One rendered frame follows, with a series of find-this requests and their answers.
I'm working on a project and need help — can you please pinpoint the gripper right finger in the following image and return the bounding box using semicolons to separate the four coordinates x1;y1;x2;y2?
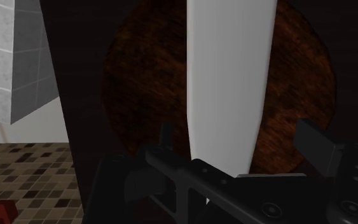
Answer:
293;118;358;224

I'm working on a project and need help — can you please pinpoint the long white flat object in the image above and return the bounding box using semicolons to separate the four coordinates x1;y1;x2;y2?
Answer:
186;0;278;178

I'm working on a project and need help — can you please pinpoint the round brown wooden board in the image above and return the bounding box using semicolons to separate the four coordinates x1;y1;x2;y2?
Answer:
100;0;338;175

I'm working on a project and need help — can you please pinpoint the dark wooden table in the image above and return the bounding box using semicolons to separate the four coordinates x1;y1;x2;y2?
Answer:
39;0;358;224

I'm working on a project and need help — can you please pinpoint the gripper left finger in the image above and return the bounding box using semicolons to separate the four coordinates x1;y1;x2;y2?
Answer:
82;123;260;224

